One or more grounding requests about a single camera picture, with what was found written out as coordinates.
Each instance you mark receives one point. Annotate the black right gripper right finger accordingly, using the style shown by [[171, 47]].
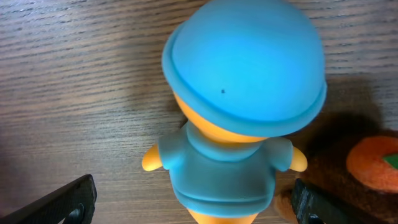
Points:
[[312, 205]]

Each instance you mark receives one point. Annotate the orange duck toy blue hat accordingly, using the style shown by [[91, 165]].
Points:
[[246, 74]]

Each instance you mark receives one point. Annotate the brown plush toy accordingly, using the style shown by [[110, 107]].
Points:
[[353, 158]]

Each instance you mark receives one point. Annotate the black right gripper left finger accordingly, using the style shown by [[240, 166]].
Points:
[[73, 203]]

